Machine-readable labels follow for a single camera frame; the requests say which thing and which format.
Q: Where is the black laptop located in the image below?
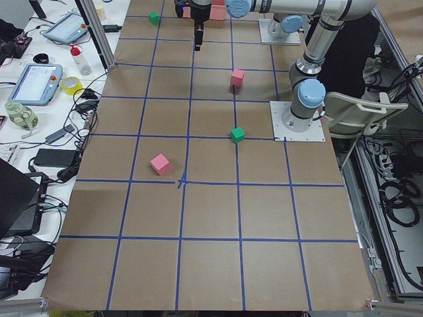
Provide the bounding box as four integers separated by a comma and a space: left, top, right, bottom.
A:
1, 160, 47, 238

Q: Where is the green cube near base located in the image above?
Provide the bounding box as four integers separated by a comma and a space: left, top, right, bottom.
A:
230, 127, 245, 144

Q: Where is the green cube far corner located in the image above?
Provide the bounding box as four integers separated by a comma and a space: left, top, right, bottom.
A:
148, 11, 161, 25

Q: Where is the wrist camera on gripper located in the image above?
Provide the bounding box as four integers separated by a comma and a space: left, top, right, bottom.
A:
174, 0, 186, 18

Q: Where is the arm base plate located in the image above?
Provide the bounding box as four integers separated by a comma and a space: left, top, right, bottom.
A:
258, 18, 301, 46
270, 101, 325, 142

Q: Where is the yellow tape roll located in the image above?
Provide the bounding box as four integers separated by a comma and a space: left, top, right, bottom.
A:
59, 77, 83, 95

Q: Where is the aluminium frame post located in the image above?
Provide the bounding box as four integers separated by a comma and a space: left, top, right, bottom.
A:
75, 0, 116, 71

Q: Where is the person in black shirt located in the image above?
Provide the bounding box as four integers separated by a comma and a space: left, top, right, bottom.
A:
317, 13, 379, 98

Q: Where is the pink cube near centre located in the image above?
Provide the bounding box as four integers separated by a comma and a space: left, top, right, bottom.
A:
230, 69, 245, 87

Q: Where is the pink plastic bin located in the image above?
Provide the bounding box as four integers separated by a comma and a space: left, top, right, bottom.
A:
182, 5, 227, 20

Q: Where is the far teach pendant tablet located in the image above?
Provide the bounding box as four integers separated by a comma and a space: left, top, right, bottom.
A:
42, 13, 88, 44

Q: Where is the black power adapter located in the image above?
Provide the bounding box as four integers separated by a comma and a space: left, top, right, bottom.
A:
34, 149, 77, 168

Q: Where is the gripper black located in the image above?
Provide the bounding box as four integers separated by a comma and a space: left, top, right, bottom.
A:
189, 0, 211, 52

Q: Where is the near teach pendant tablet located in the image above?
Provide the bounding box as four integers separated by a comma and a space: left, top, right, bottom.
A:
7, 63, 63, 106

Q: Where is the teach pendant tablet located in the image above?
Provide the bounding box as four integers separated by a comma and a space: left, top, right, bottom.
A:
42, 13, 88, 44
7, 63, 63, 106

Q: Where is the grey office chair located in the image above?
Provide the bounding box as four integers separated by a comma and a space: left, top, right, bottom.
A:
324, 92, 408, 139

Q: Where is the paper cup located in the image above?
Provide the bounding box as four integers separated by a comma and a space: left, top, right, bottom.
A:
95, 3, 107, 20

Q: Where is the pink cube near edge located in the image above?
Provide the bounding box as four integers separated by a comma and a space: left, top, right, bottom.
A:
150, 153, 171, 176

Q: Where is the small black power brick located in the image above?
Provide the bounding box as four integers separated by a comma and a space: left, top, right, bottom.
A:
102, 24, 122, 33

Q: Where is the red cap squeeze bottle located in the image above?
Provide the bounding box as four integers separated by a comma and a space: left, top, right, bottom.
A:
70, 44, 92, 76

